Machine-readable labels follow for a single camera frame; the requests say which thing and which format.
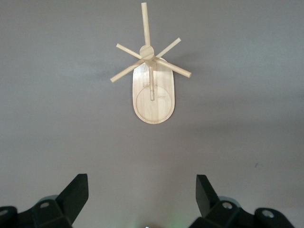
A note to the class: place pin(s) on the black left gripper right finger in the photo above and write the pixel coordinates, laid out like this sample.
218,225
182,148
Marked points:
221,209

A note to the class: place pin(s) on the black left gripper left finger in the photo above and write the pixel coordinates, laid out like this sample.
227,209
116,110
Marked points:
59,206

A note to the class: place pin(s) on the wooden cup rack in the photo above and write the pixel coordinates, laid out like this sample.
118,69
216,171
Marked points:
153,99

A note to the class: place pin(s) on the brown table cover sheet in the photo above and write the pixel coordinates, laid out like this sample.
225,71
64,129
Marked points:
47,95

